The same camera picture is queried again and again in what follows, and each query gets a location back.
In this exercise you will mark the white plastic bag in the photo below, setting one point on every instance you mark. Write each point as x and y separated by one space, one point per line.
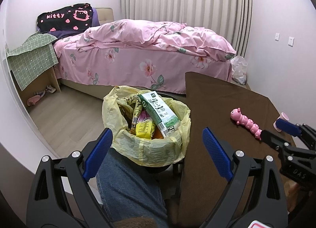
239 69

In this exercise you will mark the orange plastic package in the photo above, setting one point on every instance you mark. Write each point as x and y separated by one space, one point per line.
157 134

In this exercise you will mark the person's right hand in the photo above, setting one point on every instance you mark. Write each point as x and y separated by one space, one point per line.
292 190

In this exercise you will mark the blue jeans leg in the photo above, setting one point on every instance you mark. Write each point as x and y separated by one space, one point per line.
128 190

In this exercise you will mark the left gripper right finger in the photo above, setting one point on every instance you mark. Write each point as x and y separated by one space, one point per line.
254 195

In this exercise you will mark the black kitty blanket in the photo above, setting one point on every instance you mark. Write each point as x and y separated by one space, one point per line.
77 17

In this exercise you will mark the beige headboard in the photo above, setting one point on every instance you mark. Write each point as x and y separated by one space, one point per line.
105 15

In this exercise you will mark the white sneaker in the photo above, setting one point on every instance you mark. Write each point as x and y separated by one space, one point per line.
50 89

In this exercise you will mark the yellow trash bag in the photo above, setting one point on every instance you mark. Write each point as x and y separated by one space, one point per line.
117 111

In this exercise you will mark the green checkered cloth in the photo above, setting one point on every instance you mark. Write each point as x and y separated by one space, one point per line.
35 56

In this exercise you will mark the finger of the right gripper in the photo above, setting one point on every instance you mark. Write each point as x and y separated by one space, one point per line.
292 129
275 142

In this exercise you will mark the white wall socket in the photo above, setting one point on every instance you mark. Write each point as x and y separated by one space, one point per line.
291 41

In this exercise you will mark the yellow pink snack bag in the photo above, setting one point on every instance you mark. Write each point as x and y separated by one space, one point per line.
145 127

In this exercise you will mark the pink slipper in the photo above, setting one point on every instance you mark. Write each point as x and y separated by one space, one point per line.
33 100

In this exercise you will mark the green yellow snack packet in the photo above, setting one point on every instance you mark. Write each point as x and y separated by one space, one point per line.
136 113

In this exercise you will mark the pink floral bed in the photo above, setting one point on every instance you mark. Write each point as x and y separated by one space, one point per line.
141 53

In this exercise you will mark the white wall switch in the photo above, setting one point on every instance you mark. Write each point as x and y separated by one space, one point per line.
277 36

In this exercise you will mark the striped white curtain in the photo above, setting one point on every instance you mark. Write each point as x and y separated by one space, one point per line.
187 0

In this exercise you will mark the white green carton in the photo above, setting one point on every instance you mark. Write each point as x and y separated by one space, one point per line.
164 118

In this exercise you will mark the pink lidded bottle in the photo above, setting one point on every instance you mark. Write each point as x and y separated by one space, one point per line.
280 121

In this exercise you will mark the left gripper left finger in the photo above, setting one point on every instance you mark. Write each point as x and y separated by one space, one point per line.
60 195

